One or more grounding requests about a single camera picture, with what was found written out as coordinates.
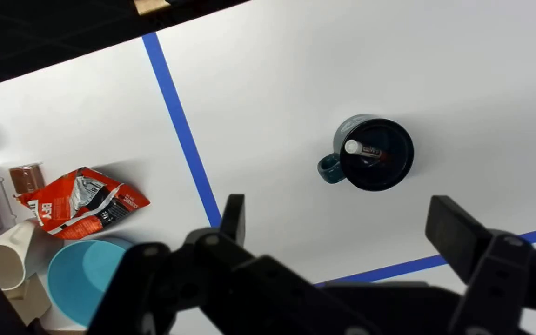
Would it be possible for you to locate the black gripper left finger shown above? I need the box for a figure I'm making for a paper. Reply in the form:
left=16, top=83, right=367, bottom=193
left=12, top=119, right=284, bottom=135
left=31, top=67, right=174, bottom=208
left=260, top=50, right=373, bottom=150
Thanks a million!
left=220, top=193, right=247, bottom=245

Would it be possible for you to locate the dark teal mug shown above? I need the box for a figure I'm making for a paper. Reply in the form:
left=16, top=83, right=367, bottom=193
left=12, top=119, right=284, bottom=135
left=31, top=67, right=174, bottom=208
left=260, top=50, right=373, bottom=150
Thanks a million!
left=317, top=113, right=416, bottom=191

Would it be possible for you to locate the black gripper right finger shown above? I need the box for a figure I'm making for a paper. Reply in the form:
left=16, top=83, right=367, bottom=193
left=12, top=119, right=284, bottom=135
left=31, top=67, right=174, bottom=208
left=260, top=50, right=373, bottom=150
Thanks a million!
left=425, top=195, right=494, bottom=282

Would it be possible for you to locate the beige plastic cup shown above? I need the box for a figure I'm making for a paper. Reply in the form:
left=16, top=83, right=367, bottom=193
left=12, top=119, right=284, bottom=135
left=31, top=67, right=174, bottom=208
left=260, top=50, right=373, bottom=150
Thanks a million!
left=0, top=221, right=38, bottom=292

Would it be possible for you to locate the light blue bowl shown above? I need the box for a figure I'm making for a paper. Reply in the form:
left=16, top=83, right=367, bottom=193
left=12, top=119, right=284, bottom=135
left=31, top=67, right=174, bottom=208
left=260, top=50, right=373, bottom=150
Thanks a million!
left=47, top=238, right=131, bottom=327

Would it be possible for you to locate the white red marker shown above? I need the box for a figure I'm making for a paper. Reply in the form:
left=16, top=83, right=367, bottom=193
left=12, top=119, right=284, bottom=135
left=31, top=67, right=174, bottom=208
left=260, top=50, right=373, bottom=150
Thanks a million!
left=343, top=139, right=384, bottom=163

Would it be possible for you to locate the brown small box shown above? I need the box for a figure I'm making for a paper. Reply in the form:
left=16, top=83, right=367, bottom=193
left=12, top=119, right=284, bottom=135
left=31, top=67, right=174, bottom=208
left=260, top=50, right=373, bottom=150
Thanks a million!
left=10, top=163, right=46, bottom=193

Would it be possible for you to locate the blue tape border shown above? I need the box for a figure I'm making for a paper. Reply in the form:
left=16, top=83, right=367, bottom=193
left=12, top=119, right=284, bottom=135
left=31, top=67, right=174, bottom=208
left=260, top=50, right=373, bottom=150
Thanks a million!
left=146, top=33, right=536, bottom=282

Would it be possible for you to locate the red snack bag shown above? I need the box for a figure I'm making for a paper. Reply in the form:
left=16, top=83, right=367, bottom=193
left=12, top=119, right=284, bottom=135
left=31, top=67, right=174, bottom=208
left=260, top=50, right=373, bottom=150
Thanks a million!
left=19, top=167, right=150, bottom=240

